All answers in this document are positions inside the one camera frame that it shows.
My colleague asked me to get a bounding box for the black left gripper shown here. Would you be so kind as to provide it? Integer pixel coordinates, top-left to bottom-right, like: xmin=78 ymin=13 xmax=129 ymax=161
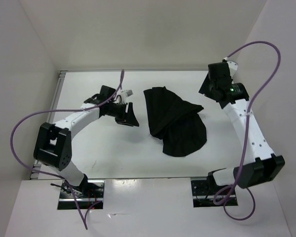
xmin=108 ymin=102 xmax=140 ymax=127

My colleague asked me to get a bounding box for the black pleated skirt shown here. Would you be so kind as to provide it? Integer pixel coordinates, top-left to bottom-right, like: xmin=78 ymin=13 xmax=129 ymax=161
xmin=144 ymin=87 xmax=207 ymax=157

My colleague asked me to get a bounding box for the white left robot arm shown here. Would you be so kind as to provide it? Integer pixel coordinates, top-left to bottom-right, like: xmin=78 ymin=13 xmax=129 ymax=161
xmin=34 ymin=85 xmax=139 ymax=198

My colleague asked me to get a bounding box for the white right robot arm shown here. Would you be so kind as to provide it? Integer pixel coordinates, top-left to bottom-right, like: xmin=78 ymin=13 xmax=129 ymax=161
xmin=199 ymin=76 xmax=285 ymax=194

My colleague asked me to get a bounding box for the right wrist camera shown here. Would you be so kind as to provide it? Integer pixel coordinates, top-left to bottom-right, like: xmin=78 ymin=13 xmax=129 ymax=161
xmin=208 ymin=61 xmax=238 ymax=80

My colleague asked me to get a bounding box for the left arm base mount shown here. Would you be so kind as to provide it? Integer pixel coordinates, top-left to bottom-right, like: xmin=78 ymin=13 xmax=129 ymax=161
xmin=50 ymin=179 xmax=105 ymax=210

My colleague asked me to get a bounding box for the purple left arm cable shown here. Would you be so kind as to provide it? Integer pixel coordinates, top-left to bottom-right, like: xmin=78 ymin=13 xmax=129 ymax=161
xmin=10 ymin=69 xmax=125 ymax=230

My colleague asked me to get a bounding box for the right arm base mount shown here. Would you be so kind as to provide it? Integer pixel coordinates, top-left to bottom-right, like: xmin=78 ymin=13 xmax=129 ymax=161
xmin=190 ymin=178 xmax=238 ymax=208

